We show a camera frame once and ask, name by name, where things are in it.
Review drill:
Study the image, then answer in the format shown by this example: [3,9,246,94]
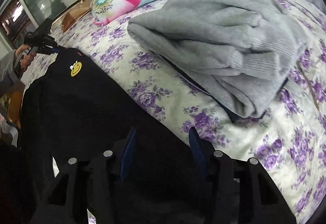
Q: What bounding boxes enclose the black pants with smiley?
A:
[18,46,220,224]

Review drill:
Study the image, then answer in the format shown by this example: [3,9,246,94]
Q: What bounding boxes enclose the grey sleeved left forearm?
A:
[0,46,26,97]

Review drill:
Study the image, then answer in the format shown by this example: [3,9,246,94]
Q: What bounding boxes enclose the person's left hand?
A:
[14,44,36,72]

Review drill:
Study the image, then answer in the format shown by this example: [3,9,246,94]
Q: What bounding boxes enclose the window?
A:
[1,0,66,49]

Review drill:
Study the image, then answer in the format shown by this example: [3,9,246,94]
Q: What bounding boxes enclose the purple floral bed sheet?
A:
[21,0,326,224]

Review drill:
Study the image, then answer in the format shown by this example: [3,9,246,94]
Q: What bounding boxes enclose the folded dark navy garment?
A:
[177,69,288,122]

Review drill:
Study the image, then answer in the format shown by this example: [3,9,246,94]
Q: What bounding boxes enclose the folded grey garment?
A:
[127,0,307,118]

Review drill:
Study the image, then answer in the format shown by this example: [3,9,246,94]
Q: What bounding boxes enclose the wooden bed frame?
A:
[51,0,93,33]

